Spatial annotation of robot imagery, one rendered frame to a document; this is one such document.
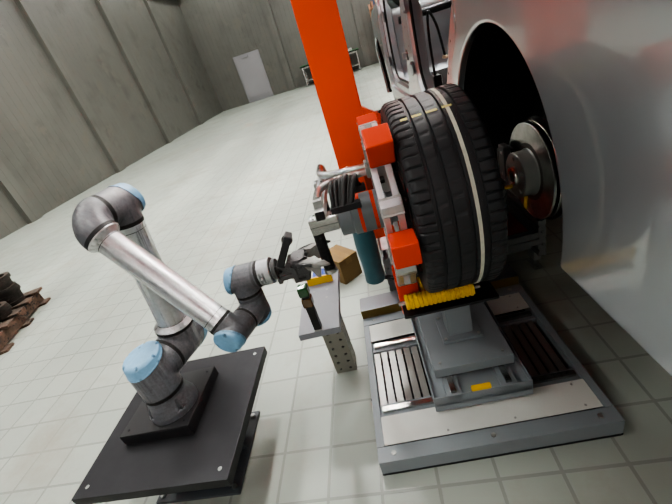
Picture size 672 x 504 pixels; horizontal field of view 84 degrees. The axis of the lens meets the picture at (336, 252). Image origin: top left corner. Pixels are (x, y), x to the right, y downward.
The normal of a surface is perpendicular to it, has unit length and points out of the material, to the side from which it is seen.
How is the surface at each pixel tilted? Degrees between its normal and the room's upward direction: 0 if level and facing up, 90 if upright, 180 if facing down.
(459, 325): 90
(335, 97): 90
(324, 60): 90
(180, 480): 0
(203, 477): 0
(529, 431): 0
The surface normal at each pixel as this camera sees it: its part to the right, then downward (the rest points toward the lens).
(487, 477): -0.28, -0.84
